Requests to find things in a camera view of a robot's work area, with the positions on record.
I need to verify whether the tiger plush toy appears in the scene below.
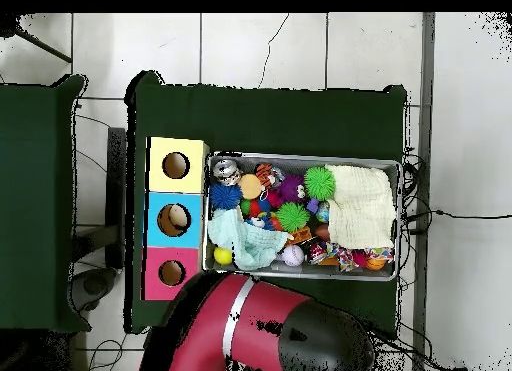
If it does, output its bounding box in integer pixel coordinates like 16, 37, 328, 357
254, 163, 286, 189

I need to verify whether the white baseball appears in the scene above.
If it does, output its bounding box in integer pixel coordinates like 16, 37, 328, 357
281, 244, 306, 268

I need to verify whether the dark green table cloth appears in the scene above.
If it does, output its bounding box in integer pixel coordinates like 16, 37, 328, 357
124, 70, 409, 340

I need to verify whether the crushed silver drink can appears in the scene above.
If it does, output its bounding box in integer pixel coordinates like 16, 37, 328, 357
211, 159, 243, 187

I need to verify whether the black tripod leg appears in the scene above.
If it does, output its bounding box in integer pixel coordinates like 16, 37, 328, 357
0, 13, 74, 64

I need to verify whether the grey round base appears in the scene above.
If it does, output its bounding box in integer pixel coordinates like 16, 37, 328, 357
71, 266, 119, 312

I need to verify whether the black cable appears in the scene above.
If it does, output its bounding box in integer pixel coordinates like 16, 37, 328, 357
403, 208, 512, 221

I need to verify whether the purple spiky toy with eyes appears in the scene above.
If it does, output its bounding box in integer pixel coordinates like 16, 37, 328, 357
277, 174, 307, 204

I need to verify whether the cream waffle cloth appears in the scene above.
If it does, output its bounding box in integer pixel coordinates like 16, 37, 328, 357
325, 164, 397, 251

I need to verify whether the shallow wire mesh bin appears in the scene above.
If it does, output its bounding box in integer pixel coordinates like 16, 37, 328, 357
201, 151, 403, 283

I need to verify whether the green spiky rubber ball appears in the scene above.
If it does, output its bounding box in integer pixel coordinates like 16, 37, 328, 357
303, 166, 336, 201

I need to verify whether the black stand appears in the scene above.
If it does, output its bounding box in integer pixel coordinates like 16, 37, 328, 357
104, 126, 128, 270

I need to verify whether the dark green side table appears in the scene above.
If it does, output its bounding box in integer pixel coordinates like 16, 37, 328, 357
0, 74, 92, 333

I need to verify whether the wooden box with three holes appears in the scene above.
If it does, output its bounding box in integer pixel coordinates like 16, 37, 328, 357
141, 136, 210, 301

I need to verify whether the green spiky toy with eyes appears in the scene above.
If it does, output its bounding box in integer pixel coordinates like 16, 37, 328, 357
275, 202, 310, 234

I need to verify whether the blue spiky rubber ball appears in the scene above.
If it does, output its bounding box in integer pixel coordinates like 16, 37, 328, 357
209, 182, 244, 211

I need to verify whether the orange round sponge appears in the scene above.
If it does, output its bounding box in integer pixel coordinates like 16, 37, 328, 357
238, 173, 264, 201

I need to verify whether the light blue waffle cloth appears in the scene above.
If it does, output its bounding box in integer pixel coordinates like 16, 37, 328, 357
206, 206, 293, 272

